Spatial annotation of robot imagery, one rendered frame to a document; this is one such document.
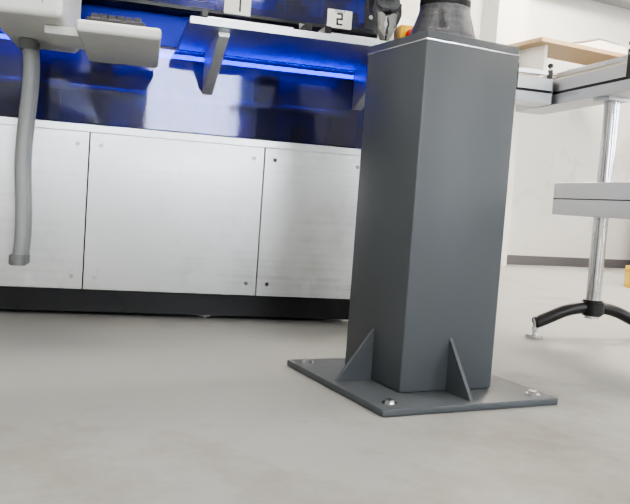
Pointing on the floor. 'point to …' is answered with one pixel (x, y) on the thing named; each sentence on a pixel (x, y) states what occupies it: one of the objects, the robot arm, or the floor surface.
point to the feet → (589, 315)
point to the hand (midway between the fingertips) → (385, 38)
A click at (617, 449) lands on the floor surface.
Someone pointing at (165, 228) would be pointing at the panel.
